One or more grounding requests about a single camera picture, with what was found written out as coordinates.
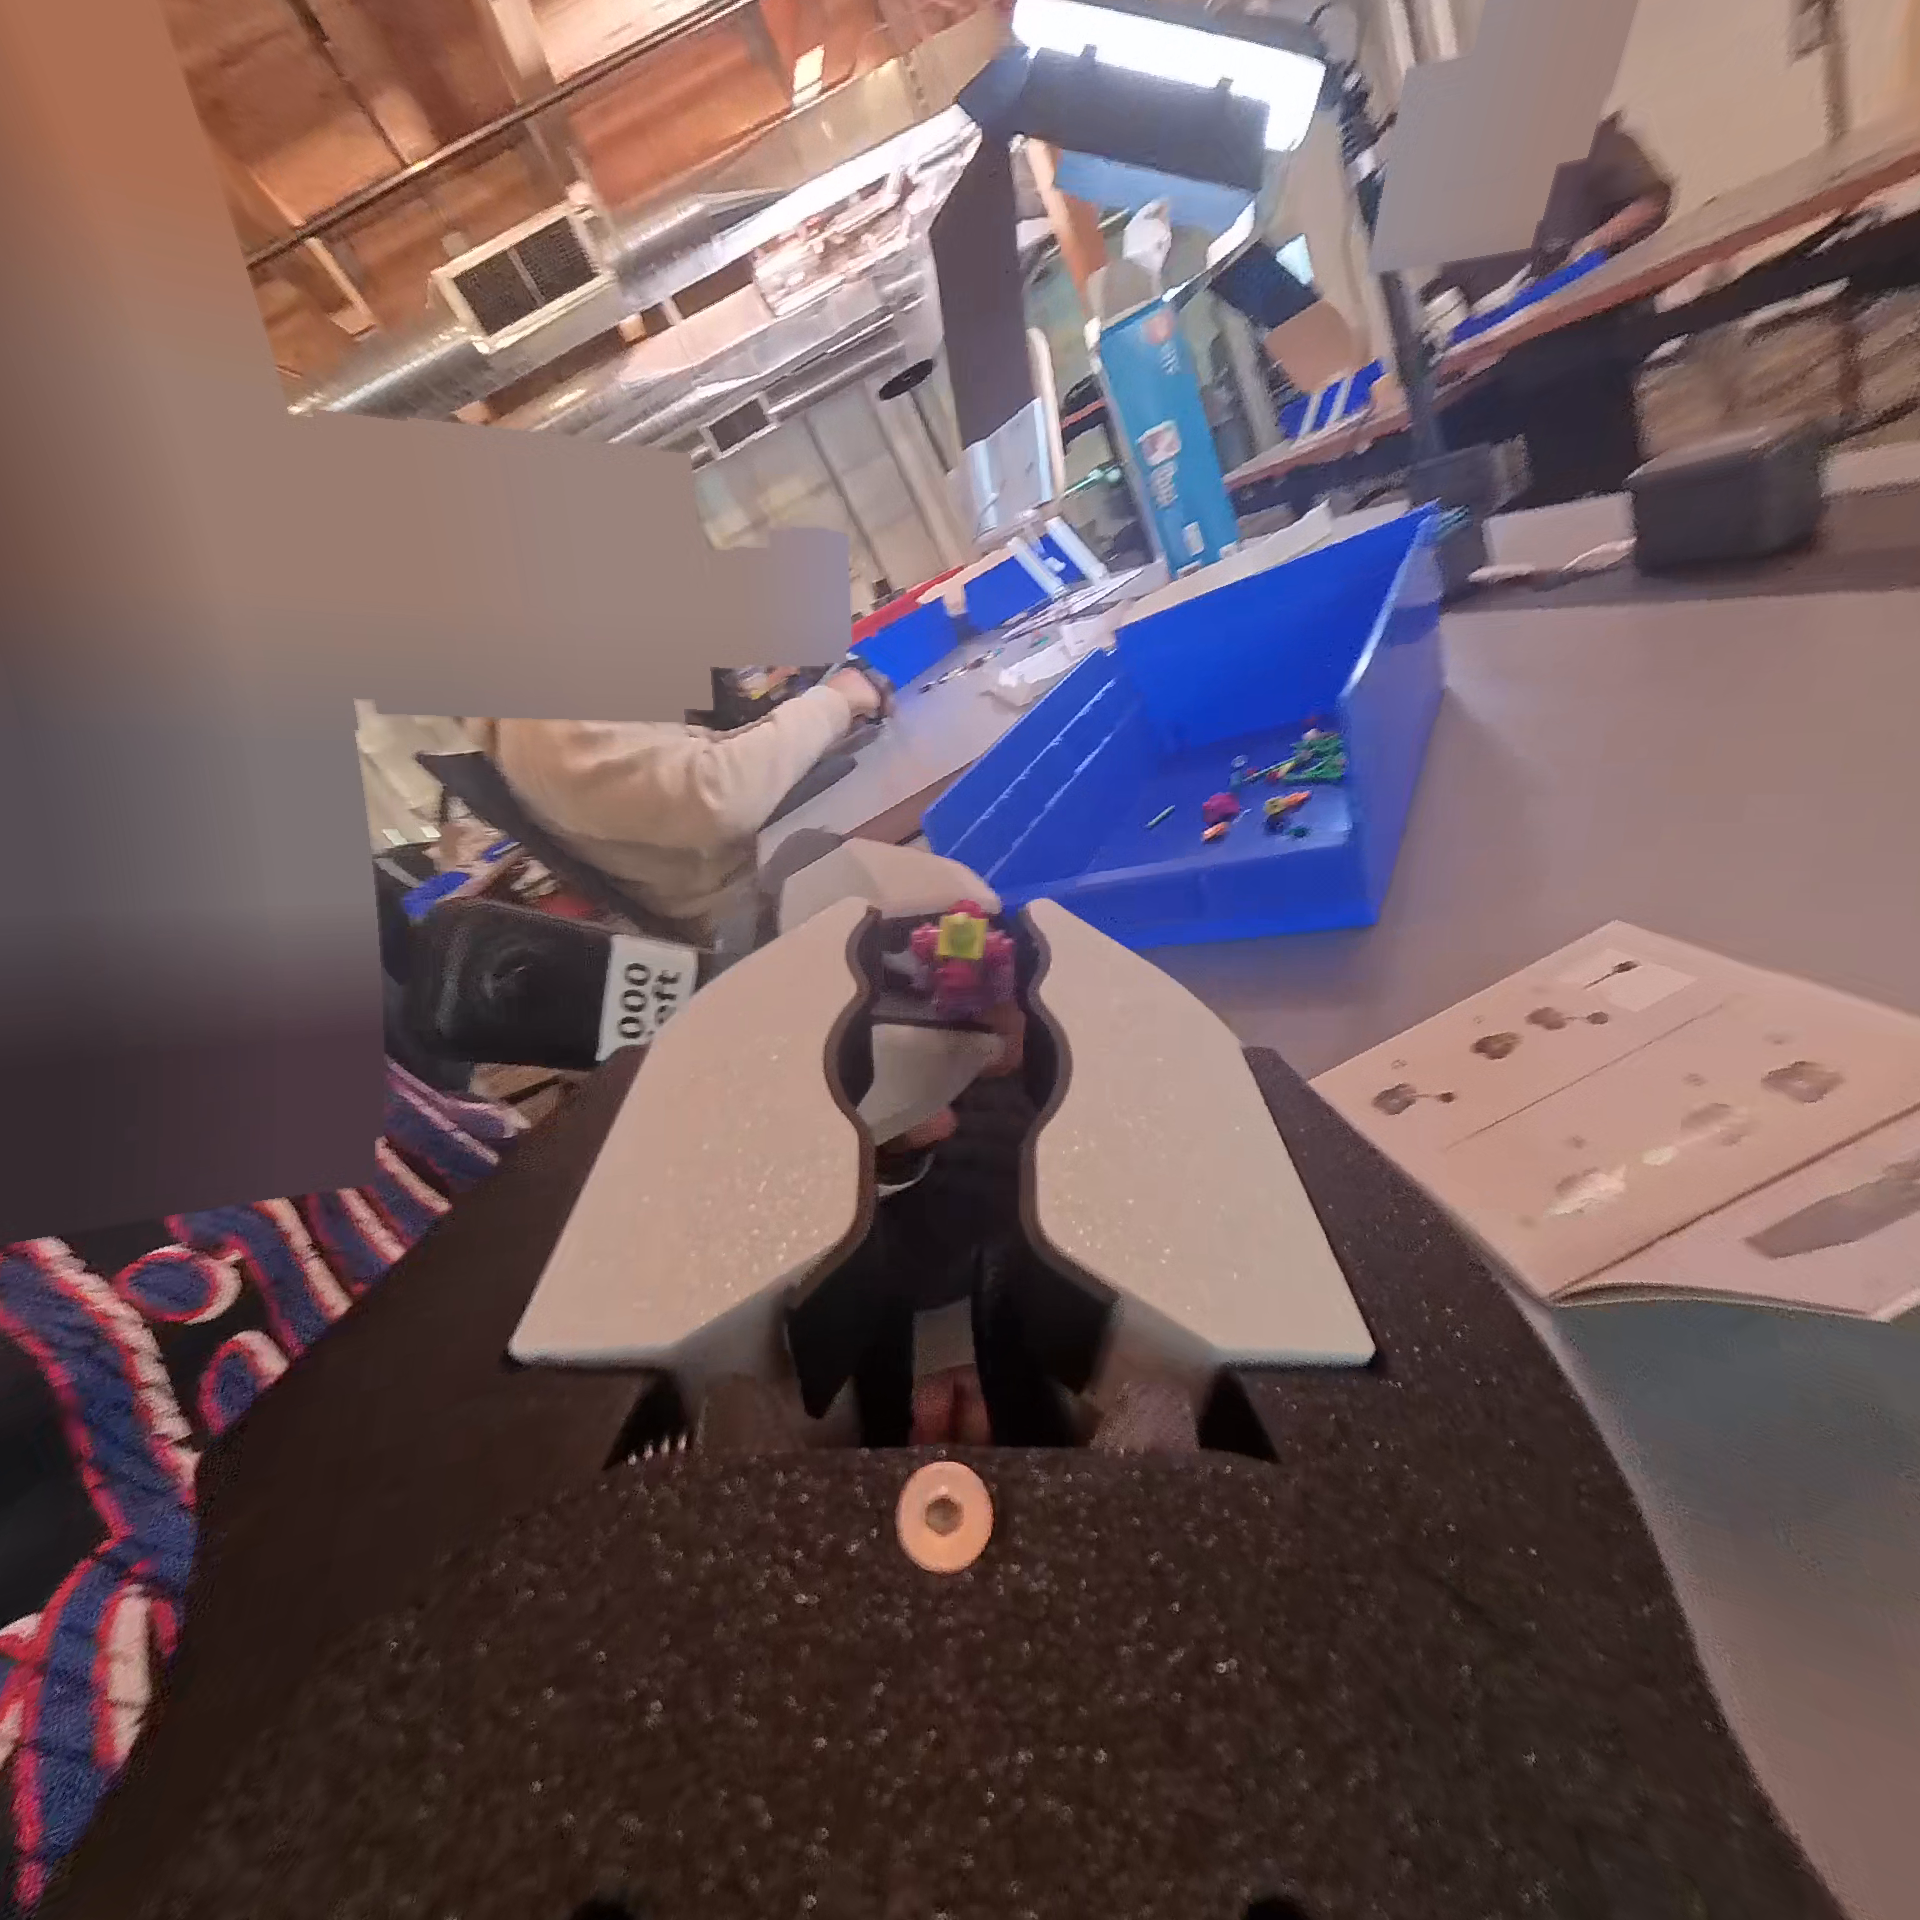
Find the blue printed carton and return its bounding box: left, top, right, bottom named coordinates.
left=1089, top=293, right=1241, bottom=578

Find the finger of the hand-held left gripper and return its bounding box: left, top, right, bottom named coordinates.
left=861, top=1033, right=966, bottom=1141
left=780, top=841, right=1002, bottom=936

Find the person's dark clothing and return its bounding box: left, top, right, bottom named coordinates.
left=0, top=1096, right=511, bottom=1909

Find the white instruction booklet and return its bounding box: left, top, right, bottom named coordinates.
left=1312, top=923, right=1920, bottom=1323

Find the small blue plastic bin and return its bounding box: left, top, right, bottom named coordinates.
left=849, top=534, right=1112, bottom=693

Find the dark charger block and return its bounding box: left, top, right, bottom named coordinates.
left=1425, top=451, right=1532, bottom=602

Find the pile of small toy bricks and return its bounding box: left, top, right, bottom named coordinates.
left=1140, top=730, right=1352, bottom=849

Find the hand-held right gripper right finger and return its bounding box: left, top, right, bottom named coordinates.
left=1006, top=901, right=1376, bottom=1413

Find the black light stand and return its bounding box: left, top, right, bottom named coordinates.
left=1335, top=61, right=1458, bottom=528

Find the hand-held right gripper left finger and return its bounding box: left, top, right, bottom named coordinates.
left=509, top=901, right=901, bottom=1413

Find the bright studio light panel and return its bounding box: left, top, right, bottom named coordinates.
left=959, top=0, right=1328, bottom=188

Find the grey desk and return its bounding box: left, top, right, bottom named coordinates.
left=766, top=451, right=1920, bottom=1920

